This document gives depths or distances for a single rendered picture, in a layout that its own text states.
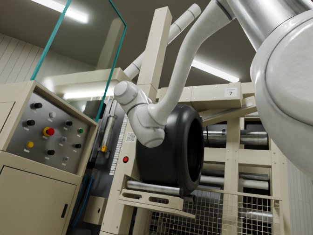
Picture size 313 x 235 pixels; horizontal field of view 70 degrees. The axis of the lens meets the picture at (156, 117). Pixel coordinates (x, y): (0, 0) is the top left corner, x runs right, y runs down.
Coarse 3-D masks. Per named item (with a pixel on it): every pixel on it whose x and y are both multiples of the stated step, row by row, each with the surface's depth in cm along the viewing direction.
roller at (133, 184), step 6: (126, 186) 132; (132, 186) 130; (138, 186) 128; (144, 186) 126; (150, 186) 125; (156, 186) 124; (162, 186) 122; (168, 186) 121; (174, 186) 121; (162, 192) 122; (168, 192) 120; (174, 192) 118; (180, 192) 117
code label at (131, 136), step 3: (129, 132) 157; (132, 132) 156; (129, 135) 156; (132, 135) 155; (135, 135) 154; (126, 138) 155; (129, 138) 154; (132, 138) 153; (126, 141) 154; (129, 141) 153; (132, 141) 152
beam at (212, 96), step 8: (184, 88) 187; (192, 88) 184; (200, 88) 181; (208, 88) 178; (216, 88) 175; (224, 88) 172; (240, 88) 168; (184, 96) 184; (192, 96) 181; (200, 96) 178; (208, 96) 175; (216, 96) 172; (224, 96) 169; (240, 96) 165; (192, 104) 183; (200, 104) 181; (208, 104) 179; (216, 104) 176; (224, 104) 174; (232, 104) 172; (240, 104) 170
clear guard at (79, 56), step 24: (72, 0) 139; (96, 0) 160; (72, 24) 139; (96, 24) 160; (120, 24) 187; (48, 48) 123; (72, 48) 139; (96, 48) 160; (48, 72) 123; (72, 72) 139; (96, 72) 159; (72, 96) 138; (96, 96) 159; (96, 120) 158
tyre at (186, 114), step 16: (176, 112) 129; (192, 112) 136; (176, 128) 121; (192, 128) 167; (176, 144) 118; (192, 144) 170; (144, 160) 124; (160, 160) 120; (176, 160) 118; (192, 160) 167; (144, 176) 127; (160, 176) 123; (176, 176) 119; (192, 176) 159
